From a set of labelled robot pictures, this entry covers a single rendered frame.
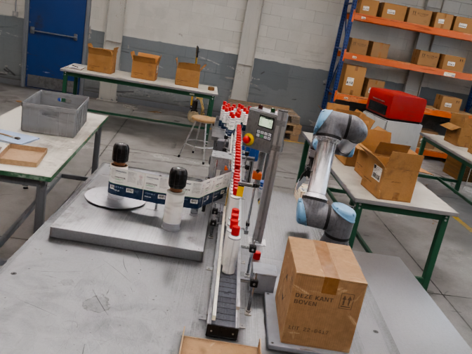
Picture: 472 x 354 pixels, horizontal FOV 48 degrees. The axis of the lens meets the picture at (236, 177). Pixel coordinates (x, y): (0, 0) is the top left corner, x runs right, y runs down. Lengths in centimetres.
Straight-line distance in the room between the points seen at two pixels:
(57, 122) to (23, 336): 254
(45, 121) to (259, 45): 636
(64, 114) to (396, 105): 499
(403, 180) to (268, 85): 628
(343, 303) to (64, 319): 92
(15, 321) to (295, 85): 869
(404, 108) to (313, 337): 623
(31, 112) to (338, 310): 294
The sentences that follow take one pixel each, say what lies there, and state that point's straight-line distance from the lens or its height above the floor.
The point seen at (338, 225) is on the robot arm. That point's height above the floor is 108.
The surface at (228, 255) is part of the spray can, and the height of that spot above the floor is 97.
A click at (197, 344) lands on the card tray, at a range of 183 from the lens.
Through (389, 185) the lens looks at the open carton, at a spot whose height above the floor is 90.
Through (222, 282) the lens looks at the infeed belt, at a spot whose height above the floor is 88.
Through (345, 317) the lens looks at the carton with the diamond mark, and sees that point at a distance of 187.
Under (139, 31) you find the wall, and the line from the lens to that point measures 998.
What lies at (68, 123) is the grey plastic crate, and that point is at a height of 91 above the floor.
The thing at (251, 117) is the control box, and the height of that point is 143.
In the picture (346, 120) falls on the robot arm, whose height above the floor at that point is 152.
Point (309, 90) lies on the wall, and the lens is 1018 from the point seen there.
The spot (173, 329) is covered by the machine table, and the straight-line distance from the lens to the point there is 189.
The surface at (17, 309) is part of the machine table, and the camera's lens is 195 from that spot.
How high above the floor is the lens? 187
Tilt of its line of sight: 17 degrees down
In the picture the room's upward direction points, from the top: 10 degrees clockwise
